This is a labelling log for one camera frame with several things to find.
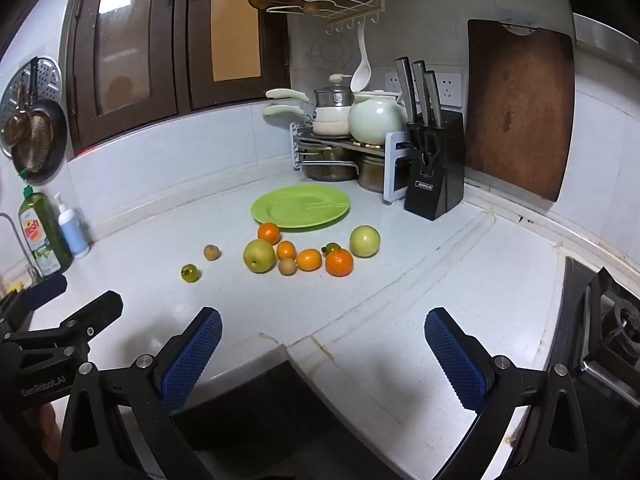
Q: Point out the dark wooden cutting board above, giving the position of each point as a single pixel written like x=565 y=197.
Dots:
x=520 y=110

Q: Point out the black frying pan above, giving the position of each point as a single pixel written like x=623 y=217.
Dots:
x=59 y=132

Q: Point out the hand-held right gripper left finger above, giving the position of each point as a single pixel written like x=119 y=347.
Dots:
x=192 y=355

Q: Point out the brown kiwi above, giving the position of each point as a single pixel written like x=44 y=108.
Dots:
x=287 y=266
x=212 y=252

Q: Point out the white ceramic teapot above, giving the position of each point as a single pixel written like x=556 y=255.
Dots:
x=375 y=117

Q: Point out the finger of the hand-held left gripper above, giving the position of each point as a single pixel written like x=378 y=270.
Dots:
x=102 y=307
x=47 y=290

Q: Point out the brown wooden cabinet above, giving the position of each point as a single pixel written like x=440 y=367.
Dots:
x=175 y=60

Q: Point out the green plate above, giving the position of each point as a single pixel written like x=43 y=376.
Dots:
x=300 y=207

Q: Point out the orange mandarin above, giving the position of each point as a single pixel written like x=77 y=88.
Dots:
x=268 y=232
x=339 y=263
x=308 y=259
x=286 y=249

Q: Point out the small green citrus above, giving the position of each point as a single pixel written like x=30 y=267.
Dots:
x=189 y=273
x=331 y=247

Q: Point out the green dish soap bottle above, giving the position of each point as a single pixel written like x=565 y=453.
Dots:
x=45 y=240

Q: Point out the yellow sponge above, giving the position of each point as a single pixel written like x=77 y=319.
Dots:
x=15 y=288

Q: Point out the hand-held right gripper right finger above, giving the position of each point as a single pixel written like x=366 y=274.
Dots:
x=455 y=360

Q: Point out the steel range hood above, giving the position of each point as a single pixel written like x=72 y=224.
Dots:
x=610 y=40

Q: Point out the black knife block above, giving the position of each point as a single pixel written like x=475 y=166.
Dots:
x=435 y=185

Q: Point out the black kitchen scissors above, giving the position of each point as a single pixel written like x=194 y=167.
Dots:
x=431 y=147

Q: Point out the green pear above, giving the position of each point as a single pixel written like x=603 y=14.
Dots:
x=364 y=241

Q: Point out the perforated metal steamer plate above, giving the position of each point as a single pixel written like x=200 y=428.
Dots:
x=46 y=72

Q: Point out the steel pot with glass lid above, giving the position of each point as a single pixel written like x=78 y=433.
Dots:
x=332 y=96

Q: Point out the wooden bead trivet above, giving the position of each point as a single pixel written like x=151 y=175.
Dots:
x=367 y=146

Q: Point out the large steel pot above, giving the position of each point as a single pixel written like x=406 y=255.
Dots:
x=327 y=172

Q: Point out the white ladle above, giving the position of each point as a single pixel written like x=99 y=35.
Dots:
x=360 y=80

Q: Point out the gas stove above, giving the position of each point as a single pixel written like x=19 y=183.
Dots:
x=615 y=320

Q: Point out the grey kitchen shelf rack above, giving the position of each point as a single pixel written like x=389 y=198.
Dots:
x=397 y=170

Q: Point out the white wall socket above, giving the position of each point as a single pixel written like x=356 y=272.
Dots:
x=390 y=82
x=448 y=90

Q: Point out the white pump bottle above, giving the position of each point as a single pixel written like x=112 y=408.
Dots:
x=74 y=235

